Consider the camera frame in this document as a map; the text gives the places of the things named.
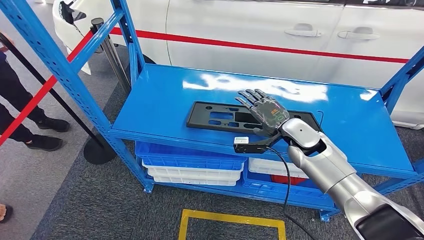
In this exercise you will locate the black stanchion post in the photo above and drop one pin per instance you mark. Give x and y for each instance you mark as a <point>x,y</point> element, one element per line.
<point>99,152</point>

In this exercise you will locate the white plastic bin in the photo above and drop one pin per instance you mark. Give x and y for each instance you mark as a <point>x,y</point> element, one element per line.
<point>192,181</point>
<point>271,167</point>
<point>192,173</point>

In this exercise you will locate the white car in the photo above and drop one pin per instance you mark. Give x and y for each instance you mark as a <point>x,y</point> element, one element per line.
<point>248,26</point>

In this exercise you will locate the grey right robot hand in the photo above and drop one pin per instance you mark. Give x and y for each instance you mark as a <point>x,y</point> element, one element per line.
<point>268,112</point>

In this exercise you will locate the red object in bin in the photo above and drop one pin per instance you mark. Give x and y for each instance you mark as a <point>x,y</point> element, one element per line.
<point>288,180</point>

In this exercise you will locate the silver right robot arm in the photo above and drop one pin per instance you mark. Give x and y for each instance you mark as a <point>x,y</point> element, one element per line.
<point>324,162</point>

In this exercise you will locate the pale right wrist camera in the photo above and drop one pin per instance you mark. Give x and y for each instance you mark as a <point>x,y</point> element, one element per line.
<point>241,140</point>

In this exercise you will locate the person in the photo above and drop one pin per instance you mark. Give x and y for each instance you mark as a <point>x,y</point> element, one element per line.
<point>13,86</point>

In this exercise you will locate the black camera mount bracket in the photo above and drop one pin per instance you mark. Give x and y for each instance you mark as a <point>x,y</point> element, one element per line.
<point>251,147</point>

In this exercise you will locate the chrome stanchion post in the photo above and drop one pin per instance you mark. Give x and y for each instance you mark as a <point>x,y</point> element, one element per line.
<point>112,56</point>

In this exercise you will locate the black plastic frame part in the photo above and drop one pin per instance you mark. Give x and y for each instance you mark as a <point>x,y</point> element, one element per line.
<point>202,119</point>

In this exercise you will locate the person's foot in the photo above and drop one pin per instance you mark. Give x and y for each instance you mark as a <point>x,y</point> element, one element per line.
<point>5,213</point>

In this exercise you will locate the blue metal shelf rack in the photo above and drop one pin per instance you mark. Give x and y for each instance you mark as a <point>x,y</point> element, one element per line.
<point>364,132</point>

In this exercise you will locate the red barrier belt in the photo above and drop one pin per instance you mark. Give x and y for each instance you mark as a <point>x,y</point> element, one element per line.
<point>33,100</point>

